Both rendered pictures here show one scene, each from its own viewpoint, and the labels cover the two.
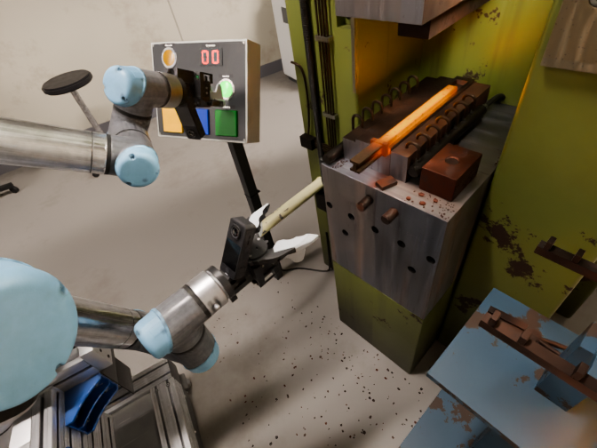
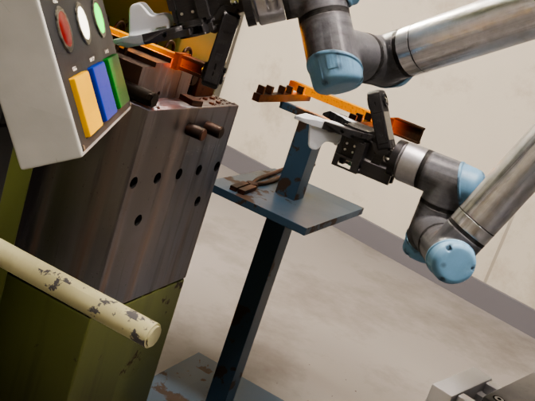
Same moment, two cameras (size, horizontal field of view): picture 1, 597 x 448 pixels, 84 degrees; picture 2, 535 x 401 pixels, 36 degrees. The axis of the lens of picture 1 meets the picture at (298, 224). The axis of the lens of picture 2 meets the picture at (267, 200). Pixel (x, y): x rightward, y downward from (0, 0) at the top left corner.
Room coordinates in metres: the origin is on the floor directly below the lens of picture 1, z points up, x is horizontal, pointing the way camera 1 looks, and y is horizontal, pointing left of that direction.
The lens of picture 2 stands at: (1.38, 1.32, 1.25)
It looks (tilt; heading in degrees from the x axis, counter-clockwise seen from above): 16 degrees down; 237
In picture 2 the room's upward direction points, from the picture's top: 18 degrees clockwise
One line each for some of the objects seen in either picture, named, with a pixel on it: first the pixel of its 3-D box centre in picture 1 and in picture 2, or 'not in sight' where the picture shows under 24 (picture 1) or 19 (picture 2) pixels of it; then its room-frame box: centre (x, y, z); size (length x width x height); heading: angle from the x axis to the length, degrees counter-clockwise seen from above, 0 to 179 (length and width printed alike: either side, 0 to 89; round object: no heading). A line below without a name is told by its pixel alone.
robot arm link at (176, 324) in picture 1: (173, 322); (450, 181); (0.32, 0.25, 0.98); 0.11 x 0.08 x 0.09; 126
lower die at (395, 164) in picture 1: (417, 119); (86, 44); (0.82, -0.39, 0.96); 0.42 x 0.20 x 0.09; 126
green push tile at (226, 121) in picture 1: (226, 123); (114, 81); (0.95, 0.15, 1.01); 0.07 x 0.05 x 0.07; 61
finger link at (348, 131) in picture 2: not in sight; (344, 130); (0.48, 0.10, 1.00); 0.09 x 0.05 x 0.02; 162
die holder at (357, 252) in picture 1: (425, 195); (68, 157); (0.79, -0.43, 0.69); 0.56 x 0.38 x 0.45; 126
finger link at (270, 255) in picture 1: (273, 252); not in sight; (0.42, 0.06, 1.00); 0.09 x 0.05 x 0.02; 90
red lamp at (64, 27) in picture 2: not in sight; (64, 29); (1.08, 0.30, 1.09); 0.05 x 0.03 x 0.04; 36
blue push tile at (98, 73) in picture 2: (199, 121); (99, 91); (0.99, 0.23, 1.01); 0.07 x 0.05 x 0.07; 61
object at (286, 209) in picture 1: (282, 212); (52, 280); (0.93, 0.05, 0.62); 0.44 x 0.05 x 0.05; 126
